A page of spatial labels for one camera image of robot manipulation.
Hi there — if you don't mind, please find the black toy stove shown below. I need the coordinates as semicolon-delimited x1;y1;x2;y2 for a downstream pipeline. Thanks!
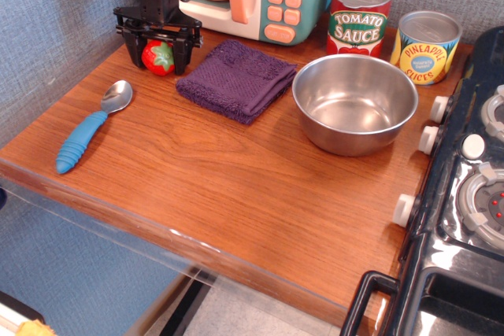
341;27;503;335

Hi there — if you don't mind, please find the white stove knob rear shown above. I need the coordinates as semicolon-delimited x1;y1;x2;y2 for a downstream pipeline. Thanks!
429;96;450;124

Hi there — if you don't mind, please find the pineapple slices can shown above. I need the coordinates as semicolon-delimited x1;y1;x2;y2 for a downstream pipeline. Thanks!
390;10;462;85

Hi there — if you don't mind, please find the folded purple cloth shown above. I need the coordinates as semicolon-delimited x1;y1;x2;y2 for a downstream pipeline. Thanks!
176;39;296;125

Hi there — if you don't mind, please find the white stove knob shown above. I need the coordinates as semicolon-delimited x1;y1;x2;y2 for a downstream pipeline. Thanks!
392;194;416;227
418;126;439;155
429;96;450;124

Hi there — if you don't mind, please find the red plastic toy strawberry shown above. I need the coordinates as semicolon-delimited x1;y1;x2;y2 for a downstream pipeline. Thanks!
141;40;175;76

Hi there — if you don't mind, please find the tomato sauce can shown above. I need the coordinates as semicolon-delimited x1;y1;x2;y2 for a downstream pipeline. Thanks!
326;0;392;57

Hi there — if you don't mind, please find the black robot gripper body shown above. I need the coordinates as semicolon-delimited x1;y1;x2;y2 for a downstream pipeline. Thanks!
113;0;202;48

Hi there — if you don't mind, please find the blue handled metal spoon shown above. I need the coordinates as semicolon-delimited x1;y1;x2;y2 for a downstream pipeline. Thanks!
56;80;133;174

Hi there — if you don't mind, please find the white stove knob middle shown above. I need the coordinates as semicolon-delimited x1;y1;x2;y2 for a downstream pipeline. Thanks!
418;126;439;155

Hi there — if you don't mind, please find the white stove knob front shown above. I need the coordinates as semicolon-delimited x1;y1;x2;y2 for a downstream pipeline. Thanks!
392;194;416;227

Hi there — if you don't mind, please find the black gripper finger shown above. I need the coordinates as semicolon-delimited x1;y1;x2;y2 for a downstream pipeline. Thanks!
172;39;194;76
123;31;148;68

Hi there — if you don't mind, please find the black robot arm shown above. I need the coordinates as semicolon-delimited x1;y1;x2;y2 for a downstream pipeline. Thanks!
113;0;202;75

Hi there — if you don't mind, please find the silver metal pot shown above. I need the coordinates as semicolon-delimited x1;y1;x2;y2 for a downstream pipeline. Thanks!
292;54;419;157

